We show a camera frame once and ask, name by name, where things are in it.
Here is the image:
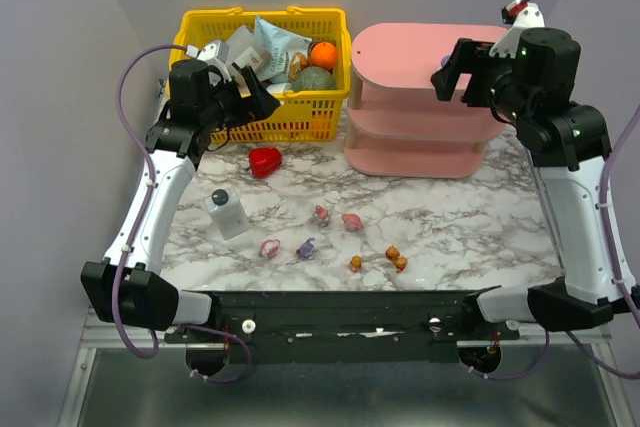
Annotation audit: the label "purple bunny toy blue bow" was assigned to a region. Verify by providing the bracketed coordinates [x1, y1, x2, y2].
[296, 237, 316, 261]

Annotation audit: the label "orange bear toy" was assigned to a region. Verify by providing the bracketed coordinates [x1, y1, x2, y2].
[385, 246, 400, 261]
[393, 257, 408, 272]
[349, 256, 362, 273]

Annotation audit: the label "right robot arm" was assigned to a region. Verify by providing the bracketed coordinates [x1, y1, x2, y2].
[349, 23, 639, 332]

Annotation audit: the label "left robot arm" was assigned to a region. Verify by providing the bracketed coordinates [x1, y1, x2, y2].
[80, 59, 280, 331]

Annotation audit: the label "pink three-tier shelf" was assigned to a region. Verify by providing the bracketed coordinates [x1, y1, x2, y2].
[344, 23, 505, 179]

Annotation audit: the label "grey paper pouch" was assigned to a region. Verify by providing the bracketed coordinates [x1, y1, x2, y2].
[226, 25, 271, 87]

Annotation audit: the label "yellow plastic shopping basket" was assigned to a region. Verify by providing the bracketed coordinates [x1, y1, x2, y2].
[174, 6, 351, 144]

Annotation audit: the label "light blue cassava chips bag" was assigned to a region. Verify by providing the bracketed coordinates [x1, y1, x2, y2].
[254, 16, 312, 83]

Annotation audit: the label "green toy melon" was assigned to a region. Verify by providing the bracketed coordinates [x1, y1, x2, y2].
[292, 66, 337, 92]

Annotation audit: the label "orange toy fruit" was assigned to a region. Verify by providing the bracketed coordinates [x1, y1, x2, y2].
[309, 42, 339, 70]

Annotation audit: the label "white bottle black cap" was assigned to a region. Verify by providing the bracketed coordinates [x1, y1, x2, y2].
[204, 187, 250, 241]

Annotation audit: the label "pink bunny toy standing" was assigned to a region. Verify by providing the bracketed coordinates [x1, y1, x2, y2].
[313, 205, 331, 227]

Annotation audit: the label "pink white toy figure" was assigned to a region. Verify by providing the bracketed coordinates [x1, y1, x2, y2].
[258, 239, 281, 259]

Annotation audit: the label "pink toy figure lying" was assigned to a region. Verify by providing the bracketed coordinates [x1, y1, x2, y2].
[341, 213, 363, 232]

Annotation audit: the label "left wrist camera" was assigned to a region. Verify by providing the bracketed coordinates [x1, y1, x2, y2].
[186, 39, 234, 86]

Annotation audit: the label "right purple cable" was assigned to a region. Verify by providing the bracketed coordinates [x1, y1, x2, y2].
[469, 0, 640, 381]

